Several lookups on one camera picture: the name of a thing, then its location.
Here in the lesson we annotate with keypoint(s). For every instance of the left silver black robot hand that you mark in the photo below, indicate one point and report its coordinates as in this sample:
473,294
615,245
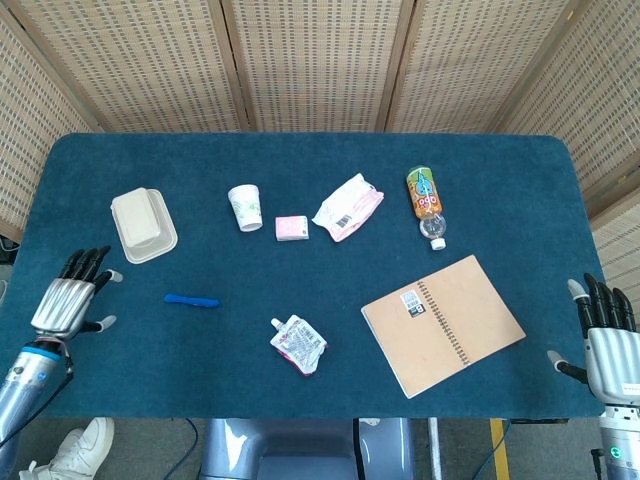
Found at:
65,305

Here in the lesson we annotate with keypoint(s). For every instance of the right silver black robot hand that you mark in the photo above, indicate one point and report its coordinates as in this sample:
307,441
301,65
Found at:
612,355

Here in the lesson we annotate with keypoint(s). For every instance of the blue toothbrush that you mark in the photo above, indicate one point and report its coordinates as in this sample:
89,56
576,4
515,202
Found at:
190,300

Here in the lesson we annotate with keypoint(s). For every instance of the beige takeaway food box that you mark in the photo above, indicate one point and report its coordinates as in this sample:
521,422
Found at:
140,220

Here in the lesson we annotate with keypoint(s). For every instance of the white sneaker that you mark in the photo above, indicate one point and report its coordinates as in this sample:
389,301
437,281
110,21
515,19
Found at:
80,450

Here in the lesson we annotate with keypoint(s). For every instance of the yellow floor tape strip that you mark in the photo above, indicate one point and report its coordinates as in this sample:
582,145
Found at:
500,460

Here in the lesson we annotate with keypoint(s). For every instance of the brown spiral notebook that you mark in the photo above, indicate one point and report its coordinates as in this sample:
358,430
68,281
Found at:
450,325

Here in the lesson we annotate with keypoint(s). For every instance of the bamboo folding screen panel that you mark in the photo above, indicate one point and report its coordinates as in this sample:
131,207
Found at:
600,100
320,60
150,60
460,60
30,125

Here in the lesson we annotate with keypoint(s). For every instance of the white pole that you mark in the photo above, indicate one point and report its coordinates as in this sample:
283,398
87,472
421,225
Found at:
435,450

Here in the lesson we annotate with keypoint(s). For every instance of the white paper cup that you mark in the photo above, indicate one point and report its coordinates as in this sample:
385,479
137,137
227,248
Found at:
246,205

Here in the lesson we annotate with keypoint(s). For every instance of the crumpled white spout pouch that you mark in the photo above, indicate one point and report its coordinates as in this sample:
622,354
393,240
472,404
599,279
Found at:
300,345

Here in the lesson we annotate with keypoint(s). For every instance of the small pink tissue pack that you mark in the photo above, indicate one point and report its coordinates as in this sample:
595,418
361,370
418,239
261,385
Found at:
291,227

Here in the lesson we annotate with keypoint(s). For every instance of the orange label drink bottle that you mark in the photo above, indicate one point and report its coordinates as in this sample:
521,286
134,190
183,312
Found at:
425,195

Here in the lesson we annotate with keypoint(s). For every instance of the grey blue robot torso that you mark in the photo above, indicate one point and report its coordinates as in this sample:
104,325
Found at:
300,450

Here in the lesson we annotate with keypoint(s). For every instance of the blue felt table cover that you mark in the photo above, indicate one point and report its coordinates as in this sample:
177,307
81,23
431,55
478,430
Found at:
320,155

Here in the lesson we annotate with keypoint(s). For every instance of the pink white wet wipes pack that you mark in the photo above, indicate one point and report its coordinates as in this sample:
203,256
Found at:
345,205

